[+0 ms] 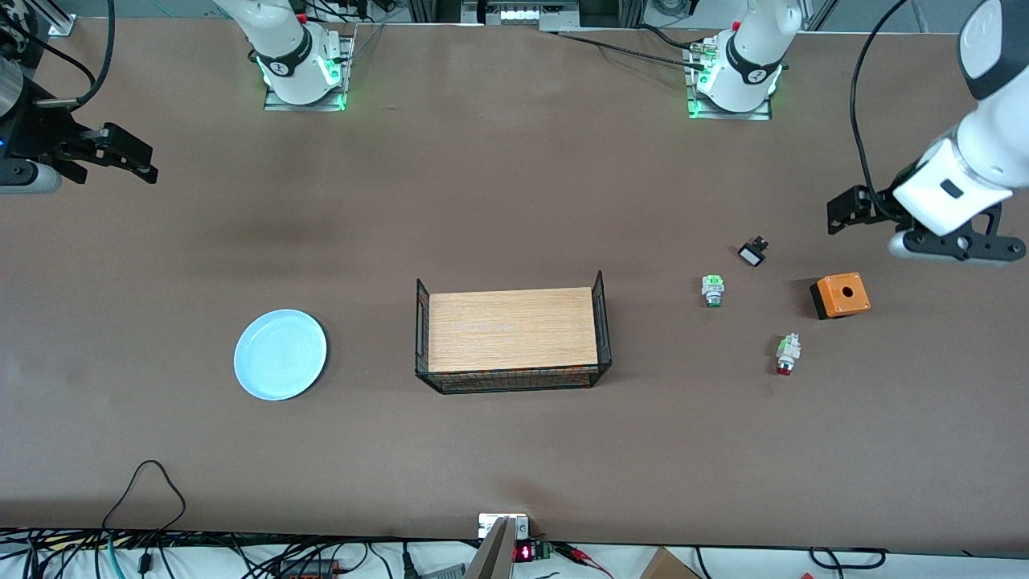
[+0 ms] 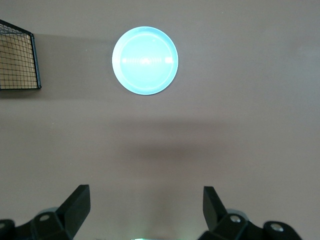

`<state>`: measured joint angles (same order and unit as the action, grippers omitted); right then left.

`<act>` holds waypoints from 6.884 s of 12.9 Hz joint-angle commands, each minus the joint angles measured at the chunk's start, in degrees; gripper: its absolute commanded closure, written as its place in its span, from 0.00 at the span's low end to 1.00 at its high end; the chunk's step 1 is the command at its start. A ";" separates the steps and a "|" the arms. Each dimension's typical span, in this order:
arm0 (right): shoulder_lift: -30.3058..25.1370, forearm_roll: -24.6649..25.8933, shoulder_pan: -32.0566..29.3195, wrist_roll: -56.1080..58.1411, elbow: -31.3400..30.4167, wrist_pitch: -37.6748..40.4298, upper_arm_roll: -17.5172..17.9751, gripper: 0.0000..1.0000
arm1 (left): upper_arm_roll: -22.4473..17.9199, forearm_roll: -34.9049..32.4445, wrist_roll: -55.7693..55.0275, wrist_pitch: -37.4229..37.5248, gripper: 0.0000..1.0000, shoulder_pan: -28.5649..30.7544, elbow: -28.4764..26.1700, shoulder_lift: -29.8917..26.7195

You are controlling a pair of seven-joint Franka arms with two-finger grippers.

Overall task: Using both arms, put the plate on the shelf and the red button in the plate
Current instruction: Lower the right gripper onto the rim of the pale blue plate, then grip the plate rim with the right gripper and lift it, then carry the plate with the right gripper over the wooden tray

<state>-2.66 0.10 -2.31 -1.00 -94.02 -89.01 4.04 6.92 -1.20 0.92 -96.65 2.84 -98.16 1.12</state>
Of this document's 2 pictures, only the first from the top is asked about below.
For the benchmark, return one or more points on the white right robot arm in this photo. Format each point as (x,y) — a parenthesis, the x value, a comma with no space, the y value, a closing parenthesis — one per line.
(285,48)

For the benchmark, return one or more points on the orange black device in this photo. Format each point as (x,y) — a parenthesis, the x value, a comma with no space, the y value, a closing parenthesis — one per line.
(309,569)

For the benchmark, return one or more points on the light blue round plate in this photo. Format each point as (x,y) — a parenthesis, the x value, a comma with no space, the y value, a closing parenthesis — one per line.
(280,355)

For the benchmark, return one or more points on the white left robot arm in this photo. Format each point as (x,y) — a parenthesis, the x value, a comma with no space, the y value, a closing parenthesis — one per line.
(752,48)

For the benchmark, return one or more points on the dark mottled object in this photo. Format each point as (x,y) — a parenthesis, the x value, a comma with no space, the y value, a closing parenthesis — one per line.
(20,44)

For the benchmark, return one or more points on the brown cardboard piece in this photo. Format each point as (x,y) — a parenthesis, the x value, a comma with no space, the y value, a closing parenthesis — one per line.
(667,567)

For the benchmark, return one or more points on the silver lit device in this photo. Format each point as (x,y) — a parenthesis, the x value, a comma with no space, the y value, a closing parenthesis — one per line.
(518,14)

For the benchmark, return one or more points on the grey angled post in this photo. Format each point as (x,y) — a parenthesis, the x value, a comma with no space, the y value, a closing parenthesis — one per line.
(492,559)

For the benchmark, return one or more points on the small black white switch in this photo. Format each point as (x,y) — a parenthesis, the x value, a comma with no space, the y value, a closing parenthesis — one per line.
(752,256)

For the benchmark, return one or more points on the red push button switch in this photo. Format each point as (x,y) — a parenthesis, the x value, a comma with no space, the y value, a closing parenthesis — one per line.
(788,351)

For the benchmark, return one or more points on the orange button enclosure box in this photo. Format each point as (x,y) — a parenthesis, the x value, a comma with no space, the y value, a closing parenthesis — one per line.
(844,296)

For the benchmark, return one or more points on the silver metal bracket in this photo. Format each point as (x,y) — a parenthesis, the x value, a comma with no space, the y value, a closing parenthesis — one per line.
(492,524)

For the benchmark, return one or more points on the red digit display module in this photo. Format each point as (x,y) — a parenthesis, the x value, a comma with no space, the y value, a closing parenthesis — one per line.
(524,552)

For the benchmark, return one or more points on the aluminium frame profile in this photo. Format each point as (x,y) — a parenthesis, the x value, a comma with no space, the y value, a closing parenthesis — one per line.
(60,24)

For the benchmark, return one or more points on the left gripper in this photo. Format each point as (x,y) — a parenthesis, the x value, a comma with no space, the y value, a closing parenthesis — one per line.
(879,202)

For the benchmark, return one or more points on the light wooden board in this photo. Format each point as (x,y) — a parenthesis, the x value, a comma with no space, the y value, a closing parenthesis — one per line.
(514,330)

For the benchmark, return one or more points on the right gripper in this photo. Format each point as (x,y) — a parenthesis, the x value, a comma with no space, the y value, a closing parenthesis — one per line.
(38,133)

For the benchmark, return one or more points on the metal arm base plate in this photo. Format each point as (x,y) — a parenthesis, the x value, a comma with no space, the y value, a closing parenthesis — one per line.
(727,116)
(305,107)

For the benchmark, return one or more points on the green push button switch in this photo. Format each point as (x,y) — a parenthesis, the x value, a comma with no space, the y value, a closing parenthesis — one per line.
(712,288)

